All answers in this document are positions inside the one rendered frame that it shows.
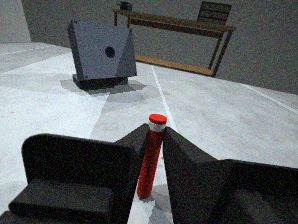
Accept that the dark grey panel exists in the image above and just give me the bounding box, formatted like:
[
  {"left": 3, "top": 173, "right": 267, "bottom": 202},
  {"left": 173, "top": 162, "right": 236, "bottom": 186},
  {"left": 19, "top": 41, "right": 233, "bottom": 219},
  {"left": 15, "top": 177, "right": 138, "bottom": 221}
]
[{"left": 67, "top": 19, "right": 137, "bottom": 89}]

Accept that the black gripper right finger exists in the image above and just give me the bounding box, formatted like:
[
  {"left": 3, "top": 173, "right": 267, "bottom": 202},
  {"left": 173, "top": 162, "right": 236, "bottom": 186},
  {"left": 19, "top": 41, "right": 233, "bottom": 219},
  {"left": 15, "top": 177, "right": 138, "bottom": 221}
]
[{"left": 162, "top": 126, "right": 298, "bottom": 224}]

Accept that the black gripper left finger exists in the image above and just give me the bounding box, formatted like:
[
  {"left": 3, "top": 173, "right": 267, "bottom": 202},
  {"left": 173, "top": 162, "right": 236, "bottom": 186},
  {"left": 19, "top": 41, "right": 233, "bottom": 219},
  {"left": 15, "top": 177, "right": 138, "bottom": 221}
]
[{"left": 21, "top": 123, "right": 149, "bottom": 224}]

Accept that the red peg with white band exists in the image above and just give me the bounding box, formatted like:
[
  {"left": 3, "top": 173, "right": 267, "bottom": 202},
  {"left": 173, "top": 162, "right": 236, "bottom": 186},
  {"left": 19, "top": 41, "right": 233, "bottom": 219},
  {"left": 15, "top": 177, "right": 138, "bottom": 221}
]
[{"left": 137, "top": 114, "right": 167, "bottom": 199}]

